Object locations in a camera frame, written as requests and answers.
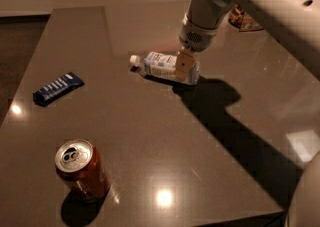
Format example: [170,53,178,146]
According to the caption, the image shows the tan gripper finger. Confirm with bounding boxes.
[175,52,195,80]

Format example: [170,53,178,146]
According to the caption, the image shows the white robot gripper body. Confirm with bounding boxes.
[179,0,234,52]

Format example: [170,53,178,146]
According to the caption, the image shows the blue plastic bottle white cap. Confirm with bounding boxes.
[129,52,200,85]

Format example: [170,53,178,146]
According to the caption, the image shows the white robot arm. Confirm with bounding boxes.
[179,0,320,227]

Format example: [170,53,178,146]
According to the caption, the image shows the red coke can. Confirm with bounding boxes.
[55,139,110,203]

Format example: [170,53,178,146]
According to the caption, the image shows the glass jar black lid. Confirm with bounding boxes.
[228,4,263,32]

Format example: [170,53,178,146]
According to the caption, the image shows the blue snack bar wrapper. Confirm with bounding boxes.
[33,72,84,107]

